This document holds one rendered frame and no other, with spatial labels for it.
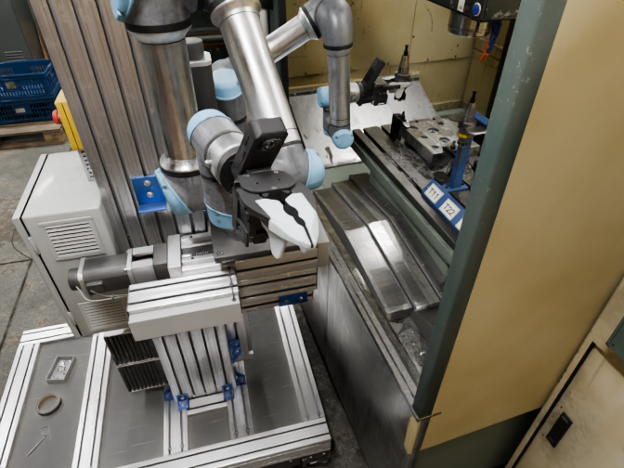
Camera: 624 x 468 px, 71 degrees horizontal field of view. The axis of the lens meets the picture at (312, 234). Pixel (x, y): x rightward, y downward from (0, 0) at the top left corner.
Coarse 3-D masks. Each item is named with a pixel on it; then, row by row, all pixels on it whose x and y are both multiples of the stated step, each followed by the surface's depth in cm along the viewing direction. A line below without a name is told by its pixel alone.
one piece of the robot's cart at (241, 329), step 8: (208, 216) 135; (248, 320) 171; (232, 328) 169; (240, 328) 170; (248, 328) 173; (232, 336) 172; (240, 336) 173; (248, 336) 176; (240, 344) 176; (248, 344) 179; (248, 352) 180
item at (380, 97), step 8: (376, 80) 170; (360, 88) 166; (376, 88) 168; (360, 96) 166; (368, 96) 170; (376, 96) 169; (384, 96) 170; (360, 104) 171; (376, 104) 171; (384, 104) 172
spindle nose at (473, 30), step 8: (456, 16) 160; (464, 16) 158; (448, 24) 165; (456, 24) 161; (464, 24) 159; (472, 24) 158; (480, 24) 158; (488, 24) 160; (456, 32) 163; (464, 32) 161; (472, 32) 160; (480, 32) 161; (488, 32) 163
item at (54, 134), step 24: (0, 72) 405; (24, 72) 410; (48, 72) 389; (0, 96) 383; (24, 96) 387; (48, 96) 391; (0, 120) 404; (24, 120) 399; (48, 120) 405; (0, 144) 392; (24, 144) 395; (48, 144) 398
